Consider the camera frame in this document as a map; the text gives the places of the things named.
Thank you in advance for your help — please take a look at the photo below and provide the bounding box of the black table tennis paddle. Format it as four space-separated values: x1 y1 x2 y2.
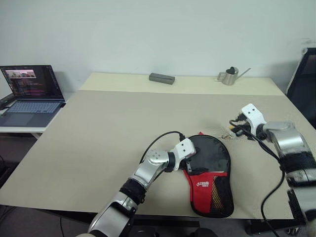
191 135 232 174

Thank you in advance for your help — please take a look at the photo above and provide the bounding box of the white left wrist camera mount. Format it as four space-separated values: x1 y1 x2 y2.
172 138 198 171

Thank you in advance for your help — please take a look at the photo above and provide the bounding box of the black office chair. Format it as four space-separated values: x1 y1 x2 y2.
285 47 316 129

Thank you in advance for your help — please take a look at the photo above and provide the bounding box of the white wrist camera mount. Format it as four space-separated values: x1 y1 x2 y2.
172 138 198 171
241 103 268 135

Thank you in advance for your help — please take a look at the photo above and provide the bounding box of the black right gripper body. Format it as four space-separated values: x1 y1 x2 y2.
238 118 253 137

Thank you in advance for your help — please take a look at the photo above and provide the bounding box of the grey rectangular box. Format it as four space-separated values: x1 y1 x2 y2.
149 72 176 86

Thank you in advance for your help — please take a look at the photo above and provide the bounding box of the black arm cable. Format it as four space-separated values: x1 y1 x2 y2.
243 130 290 237
140 131 186 166

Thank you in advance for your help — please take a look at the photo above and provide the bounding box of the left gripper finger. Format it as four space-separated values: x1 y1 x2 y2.
186 161 206 175

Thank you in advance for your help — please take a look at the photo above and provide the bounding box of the metal watering can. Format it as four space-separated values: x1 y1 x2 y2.
217 66 252 86

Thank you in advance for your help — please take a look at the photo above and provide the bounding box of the open laptop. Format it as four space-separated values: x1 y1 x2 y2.
0 65 67 128

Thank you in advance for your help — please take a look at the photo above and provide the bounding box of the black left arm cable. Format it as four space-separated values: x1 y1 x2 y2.
140 131 186 166

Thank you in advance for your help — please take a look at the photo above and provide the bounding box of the white side desk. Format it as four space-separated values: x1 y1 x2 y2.
0 125 48 139

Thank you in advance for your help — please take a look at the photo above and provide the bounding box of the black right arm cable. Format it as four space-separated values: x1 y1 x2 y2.
243 130 290 237

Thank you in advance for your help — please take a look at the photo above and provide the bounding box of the dark rounded shape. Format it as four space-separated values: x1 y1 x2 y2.
189 228 218 237
136 227 159 237

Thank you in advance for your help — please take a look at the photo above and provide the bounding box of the beige table cover sheet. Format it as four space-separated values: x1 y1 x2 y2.
0 90 316 220

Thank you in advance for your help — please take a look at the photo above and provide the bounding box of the white duck plush charm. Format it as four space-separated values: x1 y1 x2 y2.
206 125 236 140

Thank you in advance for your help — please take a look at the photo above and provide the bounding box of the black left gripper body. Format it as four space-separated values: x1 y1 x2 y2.
179 159 193 174

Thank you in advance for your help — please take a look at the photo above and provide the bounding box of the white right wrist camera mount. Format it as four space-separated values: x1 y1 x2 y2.
241 103 268 135

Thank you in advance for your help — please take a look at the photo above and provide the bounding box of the black flat device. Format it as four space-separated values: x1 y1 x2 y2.
0 93 14 111

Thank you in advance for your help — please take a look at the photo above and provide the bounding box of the black red paddle case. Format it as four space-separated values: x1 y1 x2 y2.
184 131 235 219

